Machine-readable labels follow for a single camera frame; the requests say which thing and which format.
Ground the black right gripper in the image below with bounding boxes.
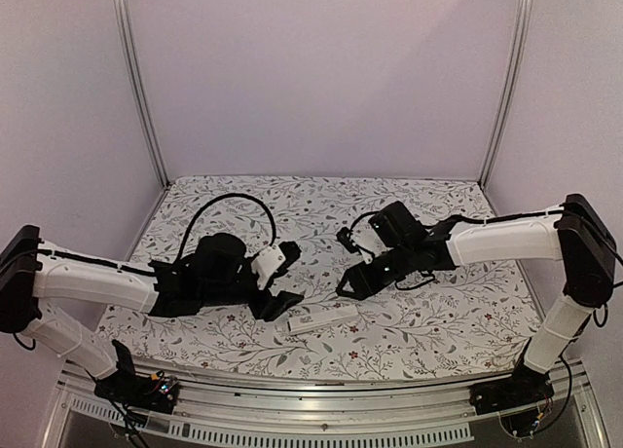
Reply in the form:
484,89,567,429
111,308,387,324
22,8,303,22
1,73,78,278
335,243,415,302

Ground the white remote control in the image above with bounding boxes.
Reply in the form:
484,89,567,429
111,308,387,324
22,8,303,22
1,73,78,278
287,305,358,335

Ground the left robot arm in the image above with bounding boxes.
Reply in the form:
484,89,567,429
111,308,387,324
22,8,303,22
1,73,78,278
1,225,303,403

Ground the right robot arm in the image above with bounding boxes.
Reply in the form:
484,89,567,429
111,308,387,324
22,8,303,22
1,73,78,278
336,194,622,405

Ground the floral patterned table mat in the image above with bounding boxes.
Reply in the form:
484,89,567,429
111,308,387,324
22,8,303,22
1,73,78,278
97,176,540,381

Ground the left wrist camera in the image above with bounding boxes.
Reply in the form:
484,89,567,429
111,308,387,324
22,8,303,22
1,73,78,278
250,242,301,290

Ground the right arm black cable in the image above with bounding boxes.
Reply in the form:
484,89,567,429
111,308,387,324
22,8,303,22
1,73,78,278
393,272,437,292

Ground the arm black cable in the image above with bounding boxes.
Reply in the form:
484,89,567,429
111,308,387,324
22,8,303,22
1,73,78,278
182,193,277,259
393,272,437,292

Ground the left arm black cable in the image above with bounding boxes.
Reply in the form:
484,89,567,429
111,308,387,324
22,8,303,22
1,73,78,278
182,193,277,259

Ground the aluminium front rail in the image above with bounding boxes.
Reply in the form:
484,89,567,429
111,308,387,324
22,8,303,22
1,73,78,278
42,358,611,447

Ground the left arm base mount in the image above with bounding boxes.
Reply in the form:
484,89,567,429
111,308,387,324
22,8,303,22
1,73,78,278
94,340,180,414

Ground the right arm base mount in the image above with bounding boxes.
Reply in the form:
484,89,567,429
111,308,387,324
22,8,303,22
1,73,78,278
469,363,554,438

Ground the right aluminium post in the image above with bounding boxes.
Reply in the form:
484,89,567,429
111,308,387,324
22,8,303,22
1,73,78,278
478,0,533,192

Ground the aluminium post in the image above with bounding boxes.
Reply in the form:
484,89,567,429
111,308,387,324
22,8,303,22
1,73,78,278
478,0,533,192
113,0,170,190

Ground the left aluminium post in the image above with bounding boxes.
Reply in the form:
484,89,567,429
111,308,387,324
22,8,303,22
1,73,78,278
113,0,170,190

